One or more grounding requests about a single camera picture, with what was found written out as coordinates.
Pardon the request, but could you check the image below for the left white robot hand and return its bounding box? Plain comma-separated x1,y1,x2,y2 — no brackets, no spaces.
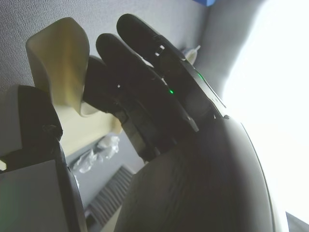
0,13,277,232

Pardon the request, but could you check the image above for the white paper ball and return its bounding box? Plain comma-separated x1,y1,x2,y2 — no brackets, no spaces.
96,135,120,160
72,149,102,174

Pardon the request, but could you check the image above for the cream plastic dustpan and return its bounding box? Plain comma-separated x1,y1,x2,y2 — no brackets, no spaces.
0,16,124,171

